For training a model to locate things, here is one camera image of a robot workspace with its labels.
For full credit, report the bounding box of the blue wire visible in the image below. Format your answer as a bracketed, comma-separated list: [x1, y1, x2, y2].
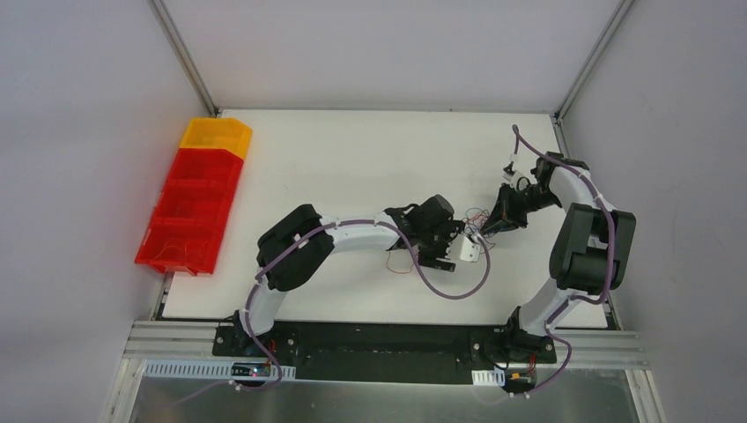
[466, 209, 503, 241]

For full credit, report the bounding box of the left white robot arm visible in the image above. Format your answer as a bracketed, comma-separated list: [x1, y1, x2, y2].
[232, 195, 465, 357]

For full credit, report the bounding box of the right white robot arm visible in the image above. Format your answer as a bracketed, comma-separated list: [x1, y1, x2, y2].
[479, 152, 636, 361]

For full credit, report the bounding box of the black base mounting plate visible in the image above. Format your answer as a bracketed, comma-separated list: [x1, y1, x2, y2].
[211, 321, 558, 385]

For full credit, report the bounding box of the yellow plastic bin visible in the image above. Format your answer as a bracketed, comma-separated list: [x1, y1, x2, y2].
[179, 117, 253, 160]

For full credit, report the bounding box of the red plastic bin far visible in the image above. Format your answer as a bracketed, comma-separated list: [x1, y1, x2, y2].
[166, 148, 244, 188]

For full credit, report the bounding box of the red plastic bin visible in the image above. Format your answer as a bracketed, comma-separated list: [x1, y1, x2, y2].
[134, 219, 224, 276]
[166, 148, 244, 188]
[153, 180, 235, 226]

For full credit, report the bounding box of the red plastic bin middle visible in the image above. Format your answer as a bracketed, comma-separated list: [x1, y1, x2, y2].
[153, 180, 235, 226]

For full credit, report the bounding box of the red plastic bin near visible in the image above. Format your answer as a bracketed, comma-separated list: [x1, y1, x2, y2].
[134, 219, 224, 276]

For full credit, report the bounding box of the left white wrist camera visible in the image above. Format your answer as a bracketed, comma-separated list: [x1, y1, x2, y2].
[452, 234, 483, 263]

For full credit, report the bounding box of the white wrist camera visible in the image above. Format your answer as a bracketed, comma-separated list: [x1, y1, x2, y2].
[452, 234, 483, 263]
[503, 153, 521, 188]

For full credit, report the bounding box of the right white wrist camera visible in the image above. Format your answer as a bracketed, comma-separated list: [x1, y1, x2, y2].
[503, 153, 521, 188]

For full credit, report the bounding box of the right slotted cable duct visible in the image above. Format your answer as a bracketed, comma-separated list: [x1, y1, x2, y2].
[471, 368, 506, 387]

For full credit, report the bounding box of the slotted cable duct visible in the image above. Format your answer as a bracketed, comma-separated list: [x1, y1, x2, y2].
[143, 360, 296, 382]
[471, 368, 506, 387]

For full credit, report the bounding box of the aluminium frame rail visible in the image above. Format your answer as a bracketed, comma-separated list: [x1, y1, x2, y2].
[124, 321, 650, 370]

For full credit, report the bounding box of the left slotted cable duct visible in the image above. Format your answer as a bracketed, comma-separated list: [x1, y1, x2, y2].
[143, 360, 296, 382]

